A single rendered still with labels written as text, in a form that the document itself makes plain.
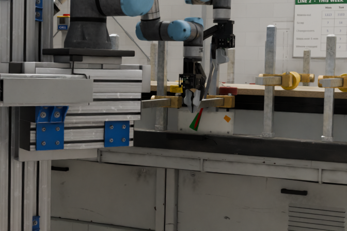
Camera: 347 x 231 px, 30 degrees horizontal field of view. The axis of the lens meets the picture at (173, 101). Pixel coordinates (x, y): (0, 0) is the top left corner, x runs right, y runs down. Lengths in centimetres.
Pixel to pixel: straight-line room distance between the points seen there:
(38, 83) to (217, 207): 154
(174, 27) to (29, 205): 80
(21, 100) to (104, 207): 168
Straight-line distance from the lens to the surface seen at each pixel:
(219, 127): 282
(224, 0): 270
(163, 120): 293
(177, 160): 294
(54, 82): 184
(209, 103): 264
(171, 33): 236
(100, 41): 203
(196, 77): 244
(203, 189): 316
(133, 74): 209
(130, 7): 196
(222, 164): 287
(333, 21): 1002
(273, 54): 275
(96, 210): 344
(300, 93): 289
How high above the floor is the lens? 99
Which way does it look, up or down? 3 degrees down
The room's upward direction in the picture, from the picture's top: 1 degrees clockwise
